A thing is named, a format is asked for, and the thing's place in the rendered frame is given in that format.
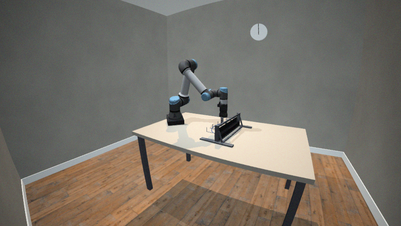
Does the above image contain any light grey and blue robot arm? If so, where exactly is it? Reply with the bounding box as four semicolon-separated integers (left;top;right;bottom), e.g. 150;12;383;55
168;59;228;120

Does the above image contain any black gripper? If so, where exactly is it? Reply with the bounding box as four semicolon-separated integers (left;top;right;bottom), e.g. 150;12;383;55
217;100;228;123

